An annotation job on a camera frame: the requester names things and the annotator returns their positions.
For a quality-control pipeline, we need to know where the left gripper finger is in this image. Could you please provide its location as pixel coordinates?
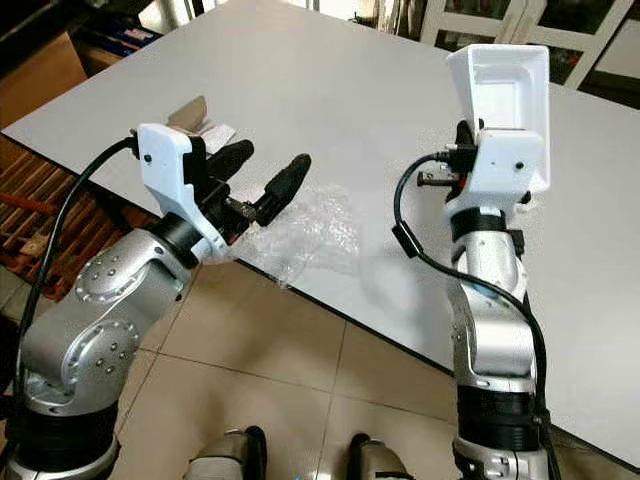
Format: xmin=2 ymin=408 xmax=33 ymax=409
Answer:
xmin=253 ymin=153 xmax=313 ymax=228
xmin=205 ymin=138 xmax=256 ymax=186

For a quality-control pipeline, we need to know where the small white paper scrap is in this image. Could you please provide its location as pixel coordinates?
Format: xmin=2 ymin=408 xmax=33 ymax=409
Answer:
xmin=203 ymin=123 xmax=239 ymax=143

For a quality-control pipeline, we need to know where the clear crumpled plastic wrap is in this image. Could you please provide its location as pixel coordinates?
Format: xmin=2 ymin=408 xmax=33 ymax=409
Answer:
xmin=220 ymin=183 xmax=361 ymax=289

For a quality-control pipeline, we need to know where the small red white carton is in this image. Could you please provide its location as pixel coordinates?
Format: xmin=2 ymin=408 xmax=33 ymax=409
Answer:
xmin=165 ymin=95 xmax=211 ymax=131

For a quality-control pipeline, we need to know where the blue flat box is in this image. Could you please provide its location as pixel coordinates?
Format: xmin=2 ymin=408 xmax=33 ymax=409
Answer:
xmin=80 ymin=20 xmax=161 ymax=57

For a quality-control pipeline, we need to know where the wooden slatted rack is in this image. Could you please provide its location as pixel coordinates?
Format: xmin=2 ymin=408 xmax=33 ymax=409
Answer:
xmin=0 ymin=135 xmax=151 ymax=301

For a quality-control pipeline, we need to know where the large brown cardboard box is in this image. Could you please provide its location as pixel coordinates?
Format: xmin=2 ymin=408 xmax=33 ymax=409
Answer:
xmin=0 ymin=30 xmax=89 ymax=129

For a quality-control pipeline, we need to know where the silver left robot leg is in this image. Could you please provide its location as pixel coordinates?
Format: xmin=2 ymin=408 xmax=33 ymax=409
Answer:
xmin=188 ymin=427 xmax=266 ymax=480

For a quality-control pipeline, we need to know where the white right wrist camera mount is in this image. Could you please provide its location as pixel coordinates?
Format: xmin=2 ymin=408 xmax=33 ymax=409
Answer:
xmin=445 ymin=128 xmax=543 ymax=216

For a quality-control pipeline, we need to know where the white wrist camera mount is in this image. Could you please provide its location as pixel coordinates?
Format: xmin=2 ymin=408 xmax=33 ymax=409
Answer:
xmin=135 ymin=122 xmax=231 ymax=263
xmin=445 ymin=128 xmax=543 ymax=216

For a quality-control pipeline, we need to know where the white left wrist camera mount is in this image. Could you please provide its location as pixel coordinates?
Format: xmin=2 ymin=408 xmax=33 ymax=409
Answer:
xmin=135 ymin=122 xmax=231 ymax=263

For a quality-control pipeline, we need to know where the shiny metal rail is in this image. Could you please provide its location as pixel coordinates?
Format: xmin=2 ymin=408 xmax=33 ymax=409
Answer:
xmin=135 ymin=0 xmax=211 ymax=33

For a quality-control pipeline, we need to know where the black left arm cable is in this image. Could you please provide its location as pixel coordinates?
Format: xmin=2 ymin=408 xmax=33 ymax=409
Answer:
xmin=10 ymin=135 xmax=141 ymax=421

